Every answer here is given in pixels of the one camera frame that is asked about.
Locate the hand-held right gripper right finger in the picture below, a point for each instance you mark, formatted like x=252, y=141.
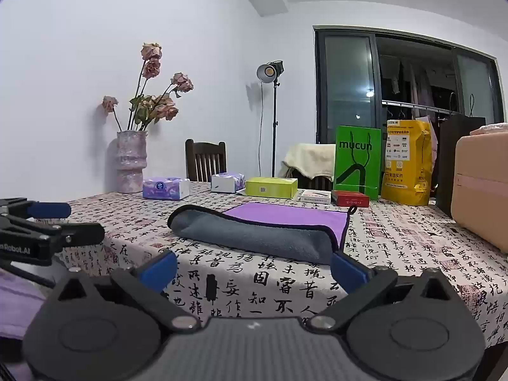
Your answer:
x=349, y=272

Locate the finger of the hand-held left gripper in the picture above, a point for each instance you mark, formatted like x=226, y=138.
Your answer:
x=49, y=209
x=81, y=233

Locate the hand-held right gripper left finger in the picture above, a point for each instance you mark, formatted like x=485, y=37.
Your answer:
x=159, y=272

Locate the purple and grey towel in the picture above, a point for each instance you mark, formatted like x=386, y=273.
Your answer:
x=258, y=234

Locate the purple cloth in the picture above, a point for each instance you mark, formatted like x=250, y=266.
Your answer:
x=20, y=301

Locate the printed tablecloth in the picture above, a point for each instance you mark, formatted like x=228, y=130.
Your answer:
x=278, y=281

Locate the small red box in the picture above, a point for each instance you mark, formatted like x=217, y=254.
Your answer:
x=349, y=199

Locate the small white box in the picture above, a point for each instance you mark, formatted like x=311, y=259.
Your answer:
x=315, y=197

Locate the pink ceramic vase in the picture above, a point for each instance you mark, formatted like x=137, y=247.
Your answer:
x=131, y=162

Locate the dark wooden chair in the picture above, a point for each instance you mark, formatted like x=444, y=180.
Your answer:
x=317, y=183
x=204, y=162

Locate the green paper bag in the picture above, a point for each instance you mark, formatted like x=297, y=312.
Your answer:
x=357, y=166

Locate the white and purple tissue pack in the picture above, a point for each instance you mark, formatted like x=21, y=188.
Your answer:
x=226, y=183

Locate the yellow-green box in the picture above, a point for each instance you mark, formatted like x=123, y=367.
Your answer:
x=270, y=187

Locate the yellow plastic bag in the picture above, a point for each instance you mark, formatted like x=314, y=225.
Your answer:
x=405, y=166

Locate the cream cloth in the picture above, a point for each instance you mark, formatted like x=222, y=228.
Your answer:
x=309, y=158

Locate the black paper bag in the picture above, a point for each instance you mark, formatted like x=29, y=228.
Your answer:
x=446, y=166

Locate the dried rose bouquet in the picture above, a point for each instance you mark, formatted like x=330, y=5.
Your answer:
x=153, y=105

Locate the pink hard case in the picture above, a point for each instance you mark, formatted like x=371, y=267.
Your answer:
x=484, y=190

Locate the studio light on stand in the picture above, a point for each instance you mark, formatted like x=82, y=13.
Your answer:
x=274, y=127

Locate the dark framed sliding glass door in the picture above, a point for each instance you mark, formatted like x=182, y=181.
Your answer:
x=345, y=87

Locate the hanging clothes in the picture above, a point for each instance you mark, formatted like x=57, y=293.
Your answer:
x=420, y=87

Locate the pink cloth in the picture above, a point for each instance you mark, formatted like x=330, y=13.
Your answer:
x=492, y=129

